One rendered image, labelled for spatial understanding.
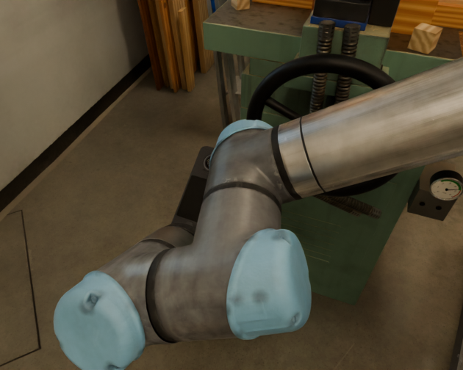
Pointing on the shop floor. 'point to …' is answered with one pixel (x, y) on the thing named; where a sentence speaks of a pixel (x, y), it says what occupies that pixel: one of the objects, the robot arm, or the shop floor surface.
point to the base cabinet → (344, 231)
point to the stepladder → (234, 83)
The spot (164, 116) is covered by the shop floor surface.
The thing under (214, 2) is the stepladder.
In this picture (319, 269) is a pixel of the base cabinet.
